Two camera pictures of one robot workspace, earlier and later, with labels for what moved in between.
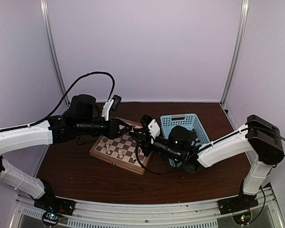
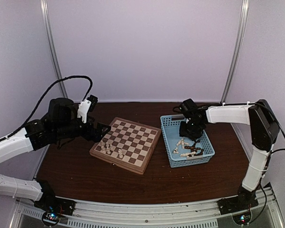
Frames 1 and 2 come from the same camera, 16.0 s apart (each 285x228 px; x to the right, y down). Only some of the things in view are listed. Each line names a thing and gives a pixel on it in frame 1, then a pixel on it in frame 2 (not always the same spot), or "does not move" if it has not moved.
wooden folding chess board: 123,150 does not move
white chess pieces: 120,153 does not move
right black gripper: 145,144 to 183,133
